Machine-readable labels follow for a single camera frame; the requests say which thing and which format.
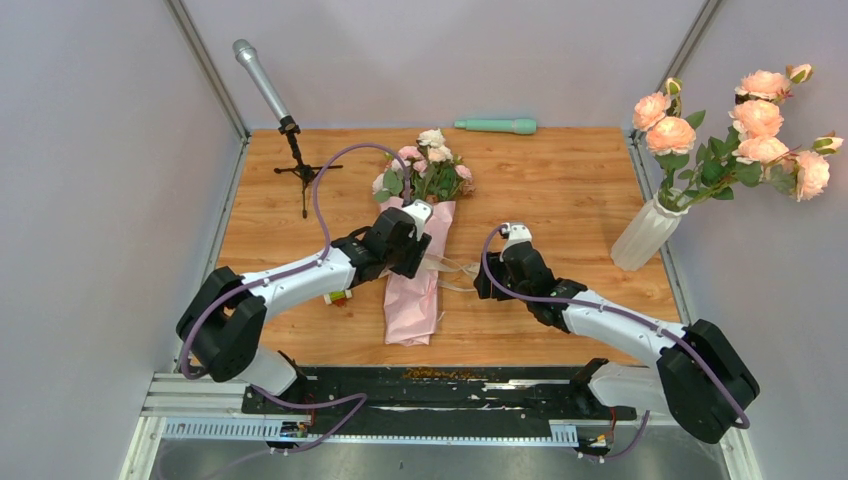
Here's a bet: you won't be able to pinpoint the cream printed ribbon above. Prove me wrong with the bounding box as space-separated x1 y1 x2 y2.
421 254 480 293

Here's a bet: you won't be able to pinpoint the pink flower bouquet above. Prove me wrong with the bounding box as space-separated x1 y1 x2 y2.
372 128 474 346

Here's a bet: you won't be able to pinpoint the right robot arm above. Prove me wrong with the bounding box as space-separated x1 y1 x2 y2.
474 242 760 444

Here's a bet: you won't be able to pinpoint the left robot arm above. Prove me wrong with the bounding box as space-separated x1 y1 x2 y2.
176 200 433 413

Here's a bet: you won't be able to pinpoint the toy brick car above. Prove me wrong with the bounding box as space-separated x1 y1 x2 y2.
323 289 352 307

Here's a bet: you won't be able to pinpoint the silver microphone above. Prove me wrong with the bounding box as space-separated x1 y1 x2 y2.
232 39 295 132

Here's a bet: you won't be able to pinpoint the peach artificial roses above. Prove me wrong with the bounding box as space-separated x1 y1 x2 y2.
632 64 844 213

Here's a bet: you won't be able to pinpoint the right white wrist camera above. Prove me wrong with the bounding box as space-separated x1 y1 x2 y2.
499 222 533 256

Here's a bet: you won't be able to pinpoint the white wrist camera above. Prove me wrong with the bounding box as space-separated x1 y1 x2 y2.
401 199 433 241
499 222 533 256

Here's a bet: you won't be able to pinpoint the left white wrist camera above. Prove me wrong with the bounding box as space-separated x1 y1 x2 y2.
401 199 433 241

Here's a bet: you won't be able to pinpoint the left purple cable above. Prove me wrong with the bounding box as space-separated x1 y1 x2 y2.
178 142 413 458

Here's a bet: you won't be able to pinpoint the purple cable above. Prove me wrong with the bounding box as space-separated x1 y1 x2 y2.
480 223 753 463
178 142 413 458

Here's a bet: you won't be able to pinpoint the teal cylindrical handle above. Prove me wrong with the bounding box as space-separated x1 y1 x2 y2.
453 118 537 135

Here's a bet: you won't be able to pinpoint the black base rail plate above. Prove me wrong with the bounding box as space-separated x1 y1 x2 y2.
284 366 637 421

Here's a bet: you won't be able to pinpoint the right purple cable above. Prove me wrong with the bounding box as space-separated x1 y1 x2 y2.
480 223 753 463

